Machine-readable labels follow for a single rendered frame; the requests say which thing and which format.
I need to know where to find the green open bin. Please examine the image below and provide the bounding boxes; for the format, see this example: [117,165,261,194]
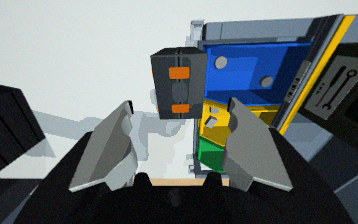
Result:
[196,131,225,172]

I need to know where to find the yellow open bin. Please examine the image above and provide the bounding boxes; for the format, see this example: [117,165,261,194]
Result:
[198,99,280,146]

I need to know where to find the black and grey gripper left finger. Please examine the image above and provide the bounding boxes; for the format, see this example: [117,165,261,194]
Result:
[13,100,138,224]

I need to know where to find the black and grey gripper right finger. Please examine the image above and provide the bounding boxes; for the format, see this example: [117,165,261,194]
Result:
[221,97,354,224]

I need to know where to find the yellow flat bar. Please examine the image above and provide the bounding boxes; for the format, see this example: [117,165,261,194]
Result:
[278,15,355,135]

